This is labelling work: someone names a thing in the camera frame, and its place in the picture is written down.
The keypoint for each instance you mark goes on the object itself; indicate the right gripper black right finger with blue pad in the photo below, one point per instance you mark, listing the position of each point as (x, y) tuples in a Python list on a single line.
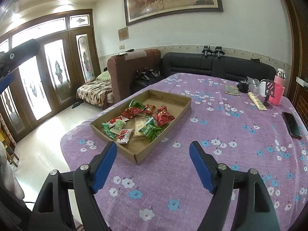
[(254, 209)]

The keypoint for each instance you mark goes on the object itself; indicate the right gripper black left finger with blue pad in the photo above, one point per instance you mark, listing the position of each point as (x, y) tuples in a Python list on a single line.
[(52, 209)]

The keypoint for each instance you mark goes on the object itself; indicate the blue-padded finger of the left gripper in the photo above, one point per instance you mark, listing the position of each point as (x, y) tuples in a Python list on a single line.
[(5, 82)]

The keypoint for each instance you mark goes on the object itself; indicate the wooden glass door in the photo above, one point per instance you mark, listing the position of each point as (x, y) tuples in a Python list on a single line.
[(47, 83)]

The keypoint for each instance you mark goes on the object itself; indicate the purple floral tablecloth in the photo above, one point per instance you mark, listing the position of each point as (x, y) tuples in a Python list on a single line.
[(164, 192)]

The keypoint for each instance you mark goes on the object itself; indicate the black smartphone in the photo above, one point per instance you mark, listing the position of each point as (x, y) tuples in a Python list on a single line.
[(291, 125)]

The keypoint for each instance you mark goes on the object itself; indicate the patterned blanket daybed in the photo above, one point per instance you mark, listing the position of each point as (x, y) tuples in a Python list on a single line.
[(97, 92)]

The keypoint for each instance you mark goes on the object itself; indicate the small green candy packet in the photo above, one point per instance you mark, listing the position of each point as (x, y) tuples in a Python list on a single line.
[(108, 131)]

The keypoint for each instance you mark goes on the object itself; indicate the cream long tube packet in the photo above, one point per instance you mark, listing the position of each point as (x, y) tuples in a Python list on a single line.
[(256, 101)]

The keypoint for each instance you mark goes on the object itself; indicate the white green snack packet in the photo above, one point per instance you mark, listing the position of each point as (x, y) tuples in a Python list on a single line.
[(118, 126)]

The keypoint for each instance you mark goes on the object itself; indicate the brown armchair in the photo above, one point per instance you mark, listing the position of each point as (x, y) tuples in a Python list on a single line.
[(122, 69)]

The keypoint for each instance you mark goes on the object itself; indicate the brown cardboard tray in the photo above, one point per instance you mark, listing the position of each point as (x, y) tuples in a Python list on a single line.
[(138, 146)]

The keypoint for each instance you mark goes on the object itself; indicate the black phone stand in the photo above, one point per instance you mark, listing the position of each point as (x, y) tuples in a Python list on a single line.
[(269, 92)]

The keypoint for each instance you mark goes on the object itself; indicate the olive flat booklet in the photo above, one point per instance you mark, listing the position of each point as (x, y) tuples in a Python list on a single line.
[(232, 90)]

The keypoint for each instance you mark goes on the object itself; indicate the black small container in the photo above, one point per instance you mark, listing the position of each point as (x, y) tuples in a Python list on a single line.
[(243, 86)]

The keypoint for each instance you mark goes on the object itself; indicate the clear plastic cup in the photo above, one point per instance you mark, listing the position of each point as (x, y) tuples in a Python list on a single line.
[(254, 85)]

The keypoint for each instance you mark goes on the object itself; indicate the red foil snack upper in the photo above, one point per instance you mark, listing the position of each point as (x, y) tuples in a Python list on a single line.
[(131, 112)]

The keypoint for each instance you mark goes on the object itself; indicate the red foil snack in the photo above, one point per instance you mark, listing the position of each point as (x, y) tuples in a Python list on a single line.
[(131, 112), (162, 116)]

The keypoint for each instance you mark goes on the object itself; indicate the yellow cake bar packet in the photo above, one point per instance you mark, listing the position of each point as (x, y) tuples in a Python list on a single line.
[(139, 123)]

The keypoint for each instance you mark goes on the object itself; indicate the white kettle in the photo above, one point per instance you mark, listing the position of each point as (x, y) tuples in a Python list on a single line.
[(262, 88)]

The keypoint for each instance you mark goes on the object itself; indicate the dark green pea snack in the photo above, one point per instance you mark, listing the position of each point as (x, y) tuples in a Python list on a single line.
[(150, 129)]

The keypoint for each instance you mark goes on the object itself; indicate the green foil snack left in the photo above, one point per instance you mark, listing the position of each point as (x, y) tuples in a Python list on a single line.
[(137, 104)]

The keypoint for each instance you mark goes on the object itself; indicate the red foil snack lower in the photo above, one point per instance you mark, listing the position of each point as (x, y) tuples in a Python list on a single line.
[(162, 116)]

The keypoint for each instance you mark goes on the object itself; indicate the pink sleeved water bottle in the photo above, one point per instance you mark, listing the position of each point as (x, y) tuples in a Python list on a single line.
[(279, 81)]

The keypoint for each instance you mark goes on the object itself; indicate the red long snack packet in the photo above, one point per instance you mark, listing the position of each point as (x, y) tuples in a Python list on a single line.
[(149, 109)]

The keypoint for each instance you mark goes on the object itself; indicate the black leather sofa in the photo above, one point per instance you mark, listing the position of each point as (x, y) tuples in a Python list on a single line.
[(229, 68)]

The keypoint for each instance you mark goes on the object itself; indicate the black grippers on sofa back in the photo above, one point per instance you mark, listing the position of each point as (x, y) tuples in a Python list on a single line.
[(218, 51)]

